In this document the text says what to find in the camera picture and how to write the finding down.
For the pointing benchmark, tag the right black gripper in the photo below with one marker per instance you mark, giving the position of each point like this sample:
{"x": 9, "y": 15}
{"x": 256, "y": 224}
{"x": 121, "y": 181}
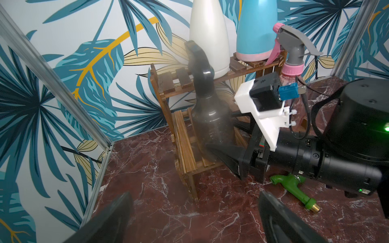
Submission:
{"x": 243, "y": 162}

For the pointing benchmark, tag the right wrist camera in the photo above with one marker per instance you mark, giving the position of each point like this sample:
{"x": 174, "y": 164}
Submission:
{"x": 264, "y": 98}

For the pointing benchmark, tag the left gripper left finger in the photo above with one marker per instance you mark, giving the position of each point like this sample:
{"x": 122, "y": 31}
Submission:
{"x": 109, "y": 226}

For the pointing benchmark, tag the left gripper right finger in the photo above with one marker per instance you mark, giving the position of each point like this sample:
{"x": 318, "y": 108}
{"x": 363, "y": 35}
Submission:
{"x": 281, "y": 225}

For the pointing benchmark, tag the clear pink spray bottle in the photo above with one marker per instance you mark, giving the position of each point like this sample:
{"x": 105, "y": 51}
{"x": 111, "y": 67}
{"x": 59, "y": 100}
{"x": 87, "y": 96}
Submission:
{"x": 294, "y": 42}

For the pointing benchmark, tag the wooden slatted step shelf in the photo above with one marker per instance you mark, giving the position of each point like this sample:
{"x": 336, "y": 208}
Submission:
{"x": 170, "y": 79}

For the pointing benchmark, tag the blue spray bottle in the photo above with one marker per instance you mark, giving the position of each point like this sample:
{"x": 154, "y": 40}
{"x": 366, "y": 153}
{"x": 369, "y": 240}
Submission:
{"x": 255, "y": 35}

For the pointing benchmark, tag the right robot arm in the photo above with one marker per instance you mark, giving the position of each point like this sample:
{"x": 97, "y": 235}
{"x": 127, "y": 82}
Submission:
{"x": 351, "y": 154}

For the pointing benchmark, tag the white spray bottle pink top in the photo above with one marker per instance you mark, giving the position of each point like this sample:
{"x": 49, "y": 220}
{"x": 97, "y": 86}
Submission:
{"x": 208, "y": 29}

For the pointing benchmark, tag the dark translucent spray bottle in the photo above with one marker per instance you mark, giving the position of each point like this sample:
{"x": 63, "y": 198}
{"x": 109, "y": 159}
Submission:
{"x": 210, "y": 116}

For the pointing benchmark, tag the green hose nozzle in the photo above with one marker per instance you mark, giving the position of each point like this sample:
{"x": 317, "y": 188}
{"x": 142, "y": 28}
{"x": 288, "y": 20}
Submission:
{"x": 291, "y": 183}

